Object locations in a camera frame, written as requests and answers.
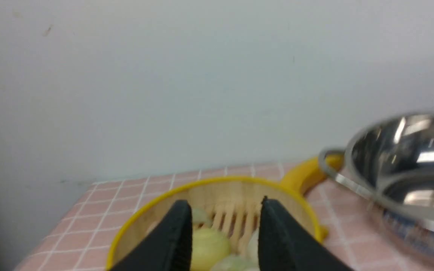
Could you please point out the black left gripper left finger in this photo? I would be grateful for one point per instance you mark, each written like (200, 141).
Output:
(168, 247)

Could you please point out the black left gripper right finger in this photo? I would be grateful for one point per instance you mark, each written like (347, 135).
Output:
(284, 245)

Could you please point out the yellow rimmed bamboo steamer basket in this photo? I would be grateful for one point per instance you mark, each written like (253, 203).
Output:
(233, 203)

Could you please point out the stainless steel pot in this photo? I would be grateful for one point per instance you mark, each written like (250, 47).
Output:
(390, 164)

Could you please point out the pale green round bun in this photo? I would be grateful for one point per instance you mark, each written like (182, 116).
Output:
(209, 246)

